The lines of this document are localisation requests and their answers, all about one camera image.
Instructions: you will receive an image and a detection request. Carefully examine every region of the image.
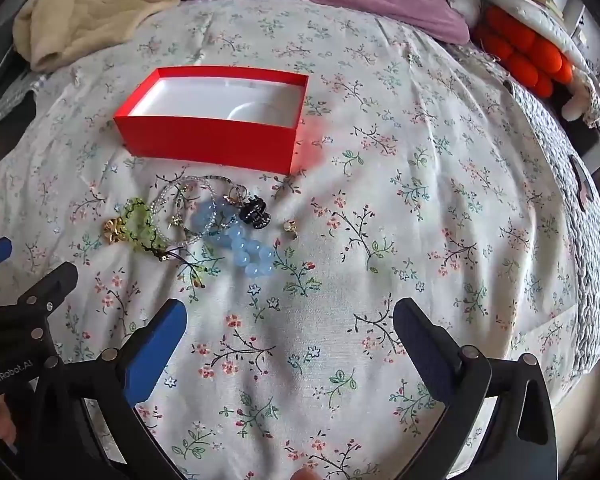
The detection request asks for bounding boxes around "gold ring charm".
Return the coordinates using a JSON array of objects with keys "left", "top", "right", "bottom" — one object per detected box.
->
[{"left": 102, "top": 217, "right": 131, "bottom": 246}]

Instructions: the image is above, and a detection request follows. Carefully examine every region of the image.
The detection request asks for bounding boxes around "floral bedsheet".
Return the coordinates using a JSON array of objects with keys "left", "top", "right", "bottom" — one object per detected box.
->
[{"left": 0, "top": 0, "right": 581, "bottom": 480}]

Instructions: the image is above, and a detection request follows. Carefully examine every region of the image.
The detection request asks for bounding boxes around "blue bead bracelet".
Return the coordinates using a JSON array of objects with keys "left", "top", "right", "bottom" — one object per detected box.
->
[{"left": 192, "top": 200, "right": 276, "bottom": 279}]

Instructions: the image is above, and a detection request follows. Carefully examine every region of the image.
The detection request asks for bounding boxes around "black hair claw clip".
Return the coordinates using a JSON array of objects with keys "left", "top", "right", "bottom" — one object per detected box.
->
[{"left": 238, "top": 196, "right": 271, "bottom": 231}]

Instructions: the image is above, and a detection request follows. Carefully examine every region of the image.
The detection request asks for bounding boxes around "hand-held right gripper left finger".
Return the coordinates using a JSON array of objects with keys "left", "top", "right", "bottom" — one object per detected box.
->
[{"left": 30, "top": 298, "right": 188, "bottom": 480}]

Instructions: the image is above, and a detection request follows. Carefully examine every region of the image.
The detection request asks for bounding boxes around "dark bead bracelet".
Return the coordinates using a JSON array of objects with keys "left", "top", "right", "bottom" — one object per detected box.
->
[{"left": 180, "top": 175, "right": 246, "bottom": 241}]

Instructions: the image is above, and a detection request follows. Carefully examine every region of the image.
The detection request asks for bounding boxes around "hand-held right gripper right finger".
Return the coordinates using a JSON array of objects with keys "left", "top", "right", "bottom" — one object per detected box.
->
[{"left": 392, "top": 297, "right": 563, "bottom": 480}]

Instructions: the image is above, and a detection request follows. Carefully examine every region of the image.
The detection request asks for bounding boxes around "clear bead bracelet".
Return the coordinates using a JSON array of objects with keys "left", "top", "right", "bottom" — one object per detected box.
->
[{"left": 152, "top": 176, "right": 216, "bottom": 248}]

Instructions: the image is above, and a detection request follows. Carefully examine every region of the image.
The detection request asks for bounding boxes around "person's left hand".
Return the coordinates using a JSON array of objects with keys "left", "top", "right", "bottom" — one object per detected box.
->
[{"left": 0, "top": 394, "right": 18, "bottom": 448}]

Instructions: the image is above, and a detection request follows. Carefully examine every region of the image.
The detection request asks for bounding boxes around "beige fleece blanket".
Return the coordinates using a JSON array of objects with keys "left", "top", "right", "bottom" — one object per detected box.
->
[{"left": 14, "top": 0, "right": 201, "bottom": 73}]

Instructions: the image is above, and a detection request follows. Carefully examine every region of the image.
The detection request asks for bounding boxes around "grey checkered sheet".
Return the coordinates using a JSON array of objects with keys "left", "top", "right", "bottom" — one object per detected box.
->
[{"left": 0, "top": 72, "right": 51, "bottom": 126}]

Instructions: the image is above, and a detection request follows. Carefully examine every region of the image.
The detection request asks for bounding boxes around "green bead bracelet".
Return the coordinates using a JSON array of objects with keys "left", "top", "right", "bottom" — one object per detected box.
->
[{"left": 117, "top": 197, "right": 206, "bottom": 291}]

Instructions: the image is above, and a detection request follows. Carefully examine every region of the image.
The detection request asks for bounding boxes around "red cardboard box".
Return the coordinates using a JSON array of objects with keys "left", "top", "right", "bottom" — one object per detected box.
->
[{"left": 113, "top": 66, "right": 310, "bottom": 175}]

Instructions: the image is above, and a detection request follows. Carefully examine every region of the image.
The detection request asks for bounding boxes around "orange plush toy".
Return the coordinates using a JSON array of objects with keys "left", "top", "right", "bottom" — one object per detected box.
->
[{"left": 475, "top": 5, "right": 576, "bottom": 101}]

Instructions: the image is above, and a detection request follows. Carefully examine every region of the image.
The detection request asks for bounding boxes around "grey patterned bedspread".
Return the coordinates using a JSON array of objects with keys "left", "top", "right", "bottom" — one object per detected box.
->
[{"left": 445, "top": 42, "right": 600, "bottom": 401}]

